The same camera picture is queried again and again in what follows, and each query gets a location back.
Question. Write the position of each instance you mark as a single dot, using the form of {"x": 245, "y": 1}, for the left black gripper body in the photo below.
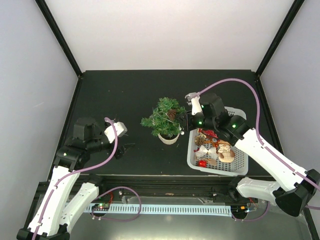
{"x": 118, "y": 152}

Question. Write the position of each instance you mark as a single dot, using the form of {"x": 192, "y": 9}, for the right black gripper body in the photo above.
{"x": 189, "y": 125}

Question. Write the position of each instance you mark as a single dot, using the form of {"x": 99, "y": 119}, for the string lights with battery box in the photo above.
{"x": 161, "y": 125}

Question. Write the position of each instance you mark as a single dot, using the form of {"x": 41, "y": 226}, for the red star ornament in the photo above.
{"x": 208, "y": 133}

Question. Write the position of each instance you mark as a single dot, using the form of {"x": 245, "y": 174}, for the pine cone ornament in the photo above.
{"x": 199, "y": 140}
{"x": 172, "y": 114}

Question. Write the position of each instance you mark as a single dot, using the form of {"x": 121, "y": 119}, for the small green christmas tree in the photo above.
{"x": 165, "y": 104}

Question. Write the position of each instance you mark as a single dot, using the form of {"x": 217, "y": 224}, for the silver bow ornament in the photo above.
{"x": 203, "y": 151}

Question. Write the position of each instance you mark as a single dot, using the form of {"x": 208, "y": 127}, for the white plastic basket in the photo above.
{"x": 239, "y": 166}

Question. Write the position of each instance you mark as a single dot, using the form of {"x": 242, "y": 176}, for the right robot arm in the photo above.
{"x": 293, "y": 186}

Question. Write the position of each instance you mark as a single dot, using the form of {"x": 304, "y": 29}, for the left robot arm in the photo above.
{"x": 89, "y": 148}

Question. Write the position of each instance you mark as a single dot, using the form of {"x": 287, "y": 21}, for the red gift box ornament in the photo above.
{"x": 202, "y": 163}

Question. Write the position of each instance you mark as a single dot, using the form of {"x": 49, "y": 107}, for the brown wooden ornament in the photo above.
{"x": 211, "y": 161}

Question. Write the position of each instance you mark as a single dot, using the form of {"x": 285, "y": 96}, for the snowman figurine ornament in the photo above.
{"x": 225, "y": 152}

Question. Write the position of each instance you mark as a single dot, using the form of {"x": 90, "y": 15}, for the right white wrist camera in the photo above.
{"x": 193, "y": 100}

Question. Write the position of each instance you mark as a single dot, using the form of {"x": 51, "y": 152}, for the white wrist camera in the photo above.
{"x": 118, "y": 129}
{"x": 193, "y": 100}

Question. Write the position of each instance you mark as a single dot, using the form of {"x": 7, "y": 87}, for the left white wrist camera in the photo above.
{"x": 118, "y": 129}

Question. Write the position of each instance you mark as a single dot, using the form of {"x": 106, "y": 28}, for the white slotted cable duct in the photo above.
{"x": 159, "y": 209}

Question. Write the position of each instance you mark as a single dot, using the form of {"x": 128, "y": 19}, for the black frame post right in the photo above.
{"x": 281, "y": 32}

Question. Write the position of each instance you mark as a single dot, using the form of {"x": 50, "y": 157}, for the black frame post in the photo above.
{"x": 281, "y": 32}
{"x": 47, "y": 14}

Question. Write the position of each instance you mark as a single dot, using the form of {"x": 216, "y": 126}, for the black frame post left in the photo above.
{"x": 47, "y": 14}

